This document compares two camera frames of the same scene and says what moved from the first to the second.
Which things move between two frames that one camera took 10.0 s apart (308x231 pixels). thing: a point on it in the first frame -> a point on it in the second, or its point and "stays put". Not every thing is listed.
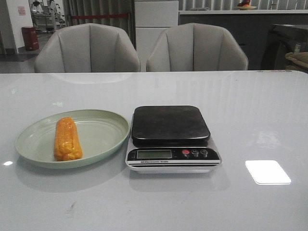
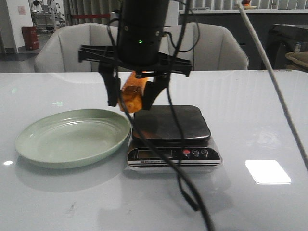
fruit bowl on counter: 245,5 stays put
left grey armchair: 88,47 stays put
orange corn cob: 68,146 -> 131,98
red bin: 30,38 stays put
